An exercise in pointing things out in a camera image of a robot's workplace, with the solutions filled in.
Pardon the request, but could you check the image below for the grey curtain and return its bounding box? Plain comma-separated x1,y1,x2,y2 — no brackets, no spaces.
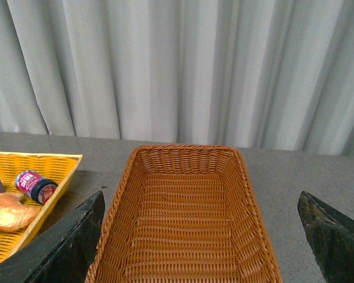
0,1,354,156

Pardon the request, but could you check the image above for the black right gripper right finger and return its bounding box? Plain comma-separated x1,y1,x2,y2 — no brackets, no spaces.
297,191,354,282

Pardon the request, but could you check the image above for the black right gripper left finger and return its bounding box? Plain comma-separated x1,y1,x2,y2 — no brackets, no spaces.
0,191,105,282

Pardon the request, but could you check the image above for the brown wicker basket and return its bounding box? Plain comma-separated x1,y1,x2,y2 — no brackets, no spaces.
86,144,282,282

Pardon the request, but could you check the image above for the yellow woven basket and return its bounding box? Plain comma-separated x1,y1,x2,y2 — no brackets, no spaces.
0,152,83,263

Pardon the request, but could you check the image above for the toy bread roll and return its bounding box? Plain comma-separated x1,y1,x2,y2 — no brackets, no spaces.
0,192,41,232

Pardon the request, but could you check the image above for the small pink labelled jar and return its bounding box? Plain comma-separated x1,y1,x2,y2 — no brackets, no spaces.
15,170,58,205

